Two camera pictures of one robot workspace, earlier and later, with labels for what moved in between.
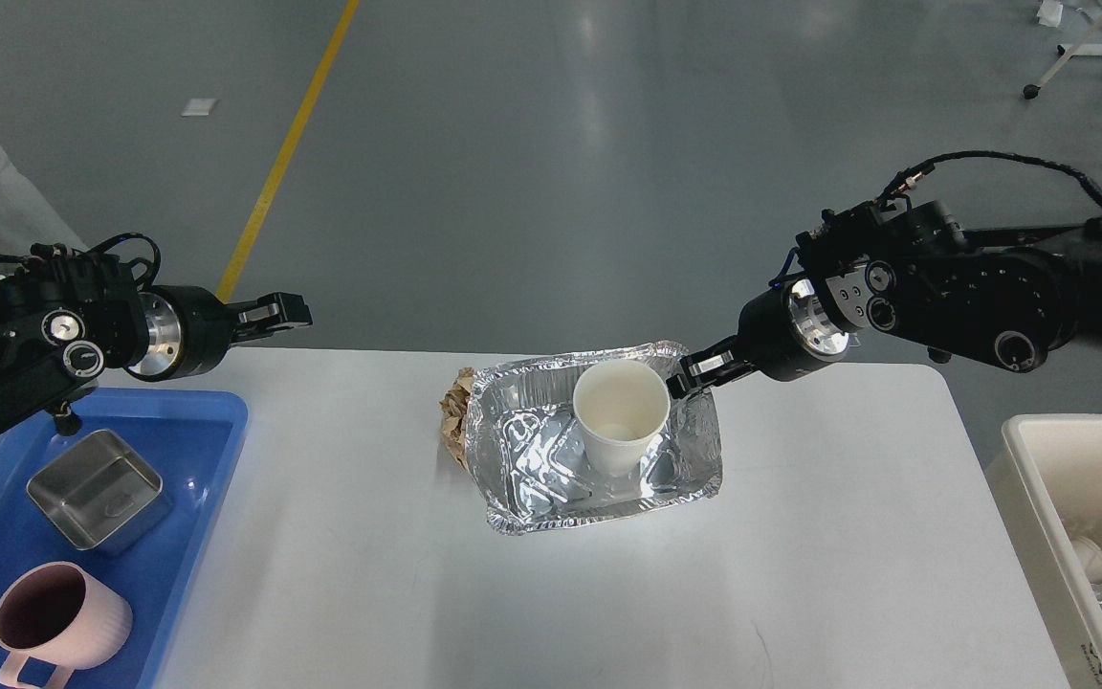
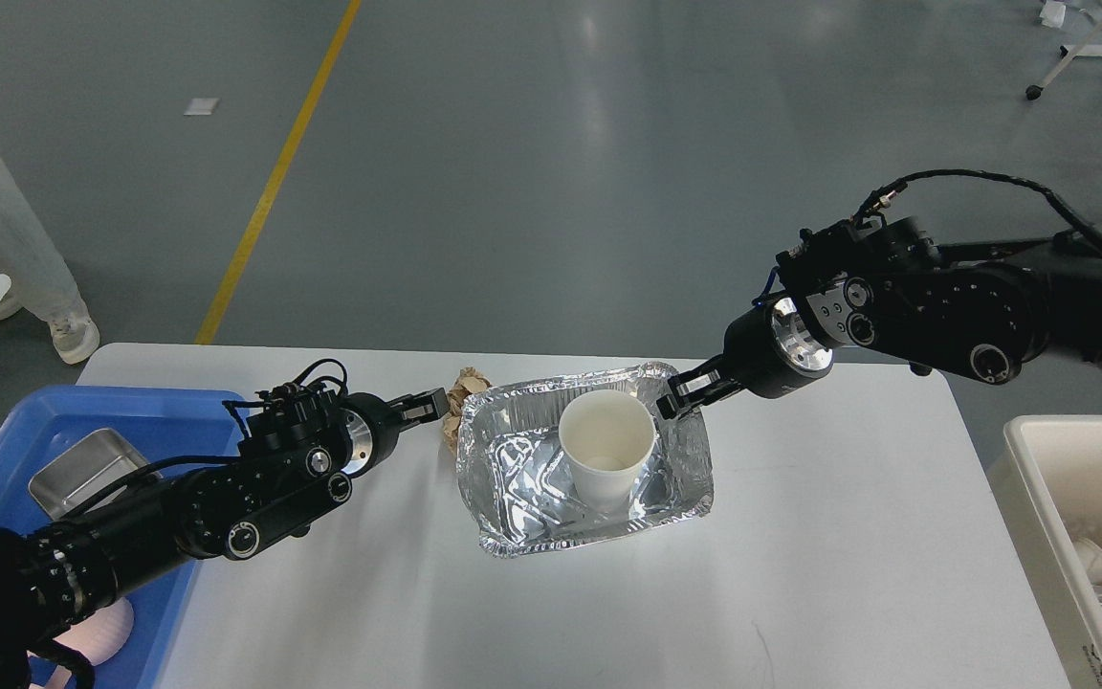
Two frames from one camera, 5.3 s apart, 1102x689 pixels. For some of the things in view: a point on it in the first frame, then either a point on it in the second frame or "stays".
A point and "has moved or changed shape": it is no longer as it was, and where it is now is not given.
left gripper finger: [275, 312] → [419, 408]
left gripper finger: [263, 327] → [405, 424]
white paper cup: [622, 406] has moved or changed shape
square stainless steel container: [99, 493] stays
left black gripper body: [189, 333] → [370, 431]
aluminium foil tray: [528, 457] has moved or changed shape
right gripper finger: [681, 387] → [671, 406]
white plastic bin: [1083, 498] stays
